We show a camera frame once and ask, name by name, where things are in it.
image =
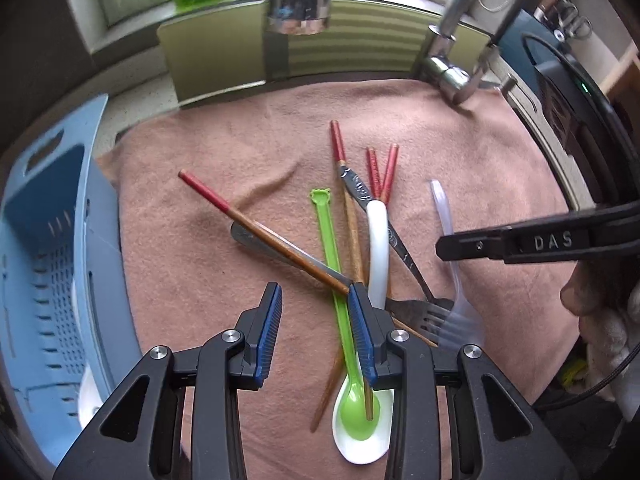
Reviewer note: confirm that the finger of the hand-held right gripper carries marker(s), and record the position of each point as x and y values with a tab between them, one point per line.
500	247

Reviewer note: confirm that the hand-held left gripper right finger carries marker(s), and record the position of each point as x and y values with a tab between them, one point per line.
360	340

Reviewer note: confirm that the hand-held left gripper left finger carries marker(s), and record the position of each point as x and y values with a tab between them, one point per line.
267	340

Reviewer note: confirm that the plain metal fork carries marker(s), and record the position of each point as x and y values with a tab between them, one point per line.
415	310

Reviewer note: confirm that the clear plastic fork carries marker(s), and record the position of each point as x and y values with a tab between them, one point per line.
440	200

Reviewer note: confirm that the green plastic spoon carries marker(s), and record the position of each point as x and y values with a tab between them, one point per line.
325	230

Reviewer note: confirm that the blue plastic basket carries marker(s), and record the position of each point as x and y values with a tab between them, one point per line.
45	240

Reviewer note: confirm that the person's right hand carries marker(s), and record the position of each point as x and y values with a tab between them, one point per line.
582	292

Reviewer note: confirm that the wooden shelf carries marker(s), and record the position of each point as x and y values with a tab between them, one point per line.
622	67

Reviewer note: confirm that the kitchen scissors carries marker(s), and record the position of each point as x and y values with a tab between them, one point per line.
575	22

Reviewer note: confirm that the dark blue container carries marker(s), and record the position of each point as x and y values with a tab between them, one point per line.
517	45

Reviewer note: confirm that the chrome faucet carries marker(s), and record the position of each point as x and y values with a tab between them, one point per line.
450	15

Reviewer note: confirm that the pink towel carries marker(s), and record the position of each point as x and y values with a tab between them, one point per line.
240	150

